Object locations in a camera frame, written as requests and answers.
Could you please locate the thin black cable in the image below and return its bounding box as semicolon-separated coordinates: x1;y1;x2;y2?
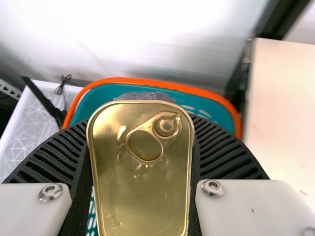
54;74;73;95

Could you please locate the white patterned box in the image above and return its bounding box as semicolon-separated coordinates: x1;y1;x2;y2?
0;78;83;184

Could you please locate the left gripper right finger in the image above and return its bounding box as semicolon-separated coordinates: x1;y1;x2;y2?
186;115;315;236

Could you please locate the teal shopping basket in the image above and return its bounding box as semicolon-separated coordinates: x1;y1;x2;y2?
61;77;241;236

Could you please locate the black strap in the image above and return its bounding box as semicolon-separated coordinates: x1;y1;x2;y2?
21;75;67;129

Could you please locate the grey metal shelf rack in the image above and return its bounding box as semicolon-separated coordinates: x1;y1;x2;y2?
0;78;23;100

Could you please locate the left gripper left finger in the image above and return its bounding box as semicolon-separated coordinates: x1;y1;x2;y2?
0;119;95;236

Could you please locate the gold rectangular tin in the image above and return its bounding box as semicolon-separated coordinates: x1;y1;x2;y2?
86;100;195;236

